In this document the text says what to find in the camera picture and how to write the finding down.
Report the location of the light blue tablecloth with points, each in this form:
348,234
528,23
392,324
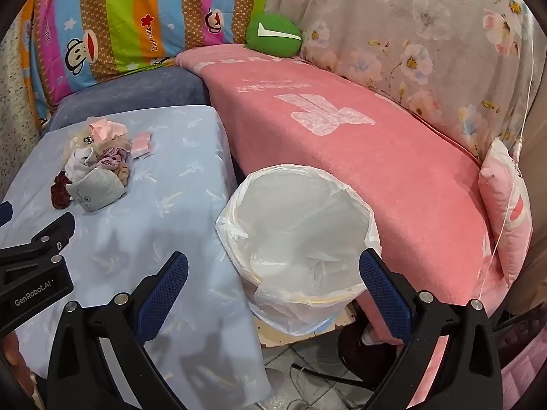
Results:
171,188

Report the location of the pink quilted cloth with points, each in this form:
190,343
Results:
523,371

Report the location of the blue-grey seat cushion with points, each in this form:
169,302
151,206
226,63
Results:
128,89

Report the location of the pink printed pillow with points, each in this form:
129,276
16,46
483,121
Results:
506,205

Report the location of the pile of fabric scraps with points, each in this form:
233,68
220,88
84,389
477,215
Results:
96,188

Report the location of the dark round base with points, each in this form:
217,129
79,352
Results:
354,354

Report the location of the grey floral cover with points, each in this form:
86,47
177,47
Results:
406,30

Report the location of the colourful striped monkey print quilt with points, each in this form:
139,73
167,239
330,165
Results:
128,17

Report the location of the person's left hand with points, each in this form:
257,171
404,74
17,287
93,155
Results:
10,352

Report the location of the green round cushion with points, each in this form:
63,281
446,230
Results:
273,36

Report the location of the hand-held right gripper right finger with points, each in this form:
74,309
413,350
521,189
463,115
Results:
384,290

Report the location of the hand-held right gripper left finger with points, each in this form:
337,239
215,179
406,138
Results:
164,290

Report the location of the trash bin with white liner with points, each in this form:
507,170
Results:
299,222

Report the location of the wooden board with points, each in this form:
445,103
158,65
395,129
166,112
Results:
295,336

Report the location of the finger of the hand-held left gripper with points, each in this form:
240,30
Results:
47,237
5,213

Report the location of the pale pink scrap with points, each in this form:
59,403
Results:
142,143

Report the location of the pink blanket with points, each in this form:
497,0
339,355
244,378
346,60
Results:
363,171

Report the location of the cream textured cloth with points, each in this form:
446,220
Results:
17,136

